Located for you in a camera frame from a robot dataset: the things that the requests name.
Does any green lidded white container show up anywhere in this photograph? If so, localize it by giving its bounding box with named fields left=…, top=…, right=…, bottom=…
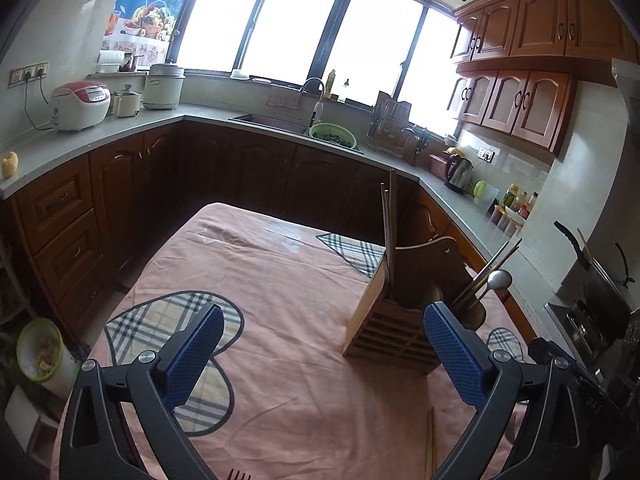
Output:
left=472, top=179, right=501, bottom=217

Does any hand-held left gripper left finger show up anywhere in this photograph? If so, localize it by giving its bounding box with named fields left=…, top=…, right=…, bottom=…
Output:
left=59, top=302, right=226, bottom=480

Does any small white cooking pot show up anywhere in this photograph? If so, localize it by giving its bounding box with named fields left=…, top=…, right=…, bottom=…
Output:
left=112, top=86, right=144, bottom=119

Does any row of condiment bottles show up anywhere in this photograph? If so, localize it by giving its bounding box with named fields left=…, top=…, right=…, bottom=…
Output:
left=489, top=184, right=540, bottom=237

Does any metal spoon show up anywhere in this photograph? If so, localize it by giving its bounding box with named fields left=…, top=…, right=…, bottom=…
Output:
left=469, top=269, right=514, bottom=312

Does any kitchen window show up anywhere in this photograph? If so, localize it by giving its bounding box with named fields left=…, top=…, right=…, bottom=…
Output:
left=171, top=0, right=470, bottom=137

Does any metal faucet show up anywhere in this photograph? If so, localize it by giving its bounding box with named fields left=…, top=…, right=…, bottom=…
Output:
left=299, top=78, right=326, bottom=127

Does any white box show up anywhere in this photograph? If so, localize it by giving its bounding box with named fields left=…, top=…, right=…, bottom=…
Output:
left=4, top=384, right=57, bottom=457

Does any fruit wall poster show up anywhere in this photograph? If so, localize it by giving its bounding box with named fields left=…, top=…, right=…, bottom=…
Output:
left=100, top=0, right=197, bottom=69

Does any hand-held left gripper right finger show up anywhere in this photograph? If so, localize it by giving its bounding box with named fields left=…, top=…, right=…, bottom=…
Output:
left=422, top=301, right=592, bottom=480

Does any row of wooden upper cabinets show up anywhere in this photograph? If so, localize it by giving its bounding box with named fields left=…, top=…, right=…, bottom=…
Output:
left=449, top=0, right=640, bottom=154

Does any wooden slatted utensil holder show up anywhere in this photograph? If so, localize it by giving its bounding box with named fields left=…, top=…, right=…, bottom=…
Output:
left=342, top=234, right=488, bottom=376

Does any steel gas stove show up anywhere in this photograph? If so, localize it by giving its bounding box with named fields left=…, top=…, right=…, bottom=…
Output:
left=545, top=300, right=640, bottom=392

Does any row of wooden cabinets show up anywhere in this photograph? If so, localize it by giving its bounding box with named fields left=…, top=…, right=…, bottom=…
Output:
left=449, top=0, right=640, bottom=154
left=0, top=120, right=526, bottom=346

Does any metal dish rack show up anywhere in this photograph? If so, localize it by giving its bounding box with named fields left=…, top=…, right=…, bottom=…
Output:
left=367, top=90, right=417, bottom=157

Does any green colander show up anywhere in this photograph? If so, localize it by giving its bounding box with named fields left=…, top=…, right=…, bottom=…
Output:
left=308, top=123, right=359, bottom=150

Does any white wall socket strip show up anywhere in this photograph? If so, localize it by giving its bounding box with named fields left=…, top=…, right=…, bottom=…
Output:
left=9, top=61, right=51, bottom=86

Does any black handled wok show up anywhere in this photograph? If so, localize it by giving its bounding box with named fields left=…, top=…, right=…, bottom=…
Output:
left=554, top=220, right=632, bottom=322

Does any kitchen sink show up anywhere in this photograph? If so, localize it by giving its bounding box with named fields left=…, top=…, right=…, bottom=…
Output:
left=228, top=113, right=314, bottom=137

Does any electric kettle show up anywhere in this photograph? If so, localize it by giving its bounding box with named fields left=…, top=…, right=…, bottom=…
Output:
left=443, top=153, right=475, bottom=195

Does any green rimmed waste bucket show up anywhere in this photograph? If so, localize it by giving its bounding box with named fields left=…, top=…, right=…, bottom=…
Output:
left=16, top=317, right=82, bottom=399

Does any pink container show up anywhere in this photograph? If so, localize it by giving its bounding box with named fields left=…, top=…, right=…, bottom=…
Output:
left=429, top=153, right=451, bottom=181

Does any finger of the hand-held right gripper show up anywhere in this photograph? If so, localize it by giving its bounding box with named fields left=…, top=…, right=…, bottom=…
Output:
left=528, top=337, right=571, bottom=362

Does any black power cable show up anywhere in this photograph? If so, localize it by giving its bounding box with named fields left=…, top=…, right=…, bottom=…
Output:
left=21, top=79, right=57, bottom=132

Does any row of wooden lower cabinets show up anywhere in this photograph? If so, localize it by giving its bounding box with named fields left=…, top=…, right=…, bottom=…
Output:
left=0, top=120, right=526, bottom=346

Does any red and white rice cooker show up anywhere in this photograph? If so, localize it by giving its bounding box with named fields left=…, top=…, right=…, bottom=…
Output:
left=49, top=80, right=112, bottom=133

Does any pink tablecloth with plaid hearts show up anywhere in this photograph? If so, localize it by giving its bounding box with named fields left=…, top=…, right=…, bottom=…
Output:
left=50, top=202, right=532, bottom=480

